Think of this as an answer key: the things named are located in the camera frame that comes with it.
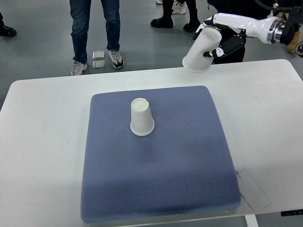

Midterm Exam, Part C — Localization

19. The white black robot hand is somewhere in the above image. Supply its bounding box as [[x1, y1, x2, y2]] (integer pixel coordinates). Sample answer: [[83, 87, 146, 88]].
[[194, 13, 282, 58]]

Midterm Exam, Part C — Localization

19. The person in white sneakers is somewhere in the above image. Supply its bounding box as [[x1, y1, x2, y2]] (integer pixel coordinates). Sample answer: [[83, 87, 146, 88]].
[[155, 0, 187, 15]]

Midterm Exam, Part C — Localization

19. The black table control panel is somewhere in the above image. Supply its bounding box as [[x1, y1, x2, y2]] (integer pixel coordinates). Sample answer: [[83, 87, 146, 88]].
[[281, 209, 303, 217]]

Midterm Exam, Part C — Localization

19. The person in tan boots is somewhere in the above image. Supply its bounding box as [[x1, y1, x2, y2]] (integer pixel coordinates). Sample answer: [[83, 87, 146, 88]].
[[277, 12, 301, 53]]

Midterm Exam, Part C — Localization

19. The person in blue jeans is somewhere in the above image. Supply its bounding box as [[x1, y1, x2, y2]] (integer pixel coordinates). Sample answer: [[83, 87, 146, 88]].
[[68, 0, 125, 77]]

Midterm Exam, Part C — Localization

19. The white table leg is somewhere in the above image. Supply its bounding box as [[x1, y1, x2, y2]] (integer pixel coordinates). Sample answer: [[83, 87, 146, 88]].
[[244, 215, 259, 227]]

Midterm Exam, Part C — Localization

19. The blue quilted cushion mat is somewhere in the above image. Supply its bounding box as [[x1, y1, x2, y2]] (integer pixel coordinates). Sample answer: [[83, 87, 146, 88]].
[[80, 86, 241, 223]]

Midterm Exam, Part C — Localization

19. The person in grey trousers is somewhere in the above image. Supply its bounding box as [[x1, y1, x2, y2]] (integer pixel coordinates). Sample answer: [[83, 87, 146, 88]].
[[0, 13, 17, 37]]

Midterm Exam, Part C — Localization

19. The white paper cup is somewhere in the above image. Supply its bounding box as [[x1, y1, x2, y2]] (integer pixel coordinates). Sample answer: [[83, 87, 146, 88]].
[[130, 98, 154, 136], [182, 27, 222, 73]]

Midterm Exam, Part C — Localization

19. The silver floor box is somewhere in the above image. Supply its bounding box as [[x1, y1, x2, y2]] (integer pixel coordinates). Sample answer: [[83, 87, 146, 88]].
[[92, 51, 105, 60], [92, 60, 105, 70]]

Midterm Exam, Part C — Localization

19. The upper silver floor box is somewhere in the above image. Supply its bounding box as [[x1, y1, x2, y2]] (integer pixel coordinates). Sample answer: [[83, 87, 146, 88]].
[[92, 51, 105, 60]]

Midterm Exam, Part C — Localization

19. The lower silver floor box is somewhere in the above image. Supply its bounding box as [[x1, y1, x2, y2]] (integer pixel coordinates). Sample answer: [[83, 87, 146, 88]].
[[92, 60, 105, 70]]

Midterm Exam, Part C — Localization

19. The person in black boots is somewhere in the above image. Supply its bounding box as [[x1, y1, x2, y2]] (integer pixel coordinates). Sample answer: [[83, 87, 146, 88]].
[[151, 0, 201, 32]]

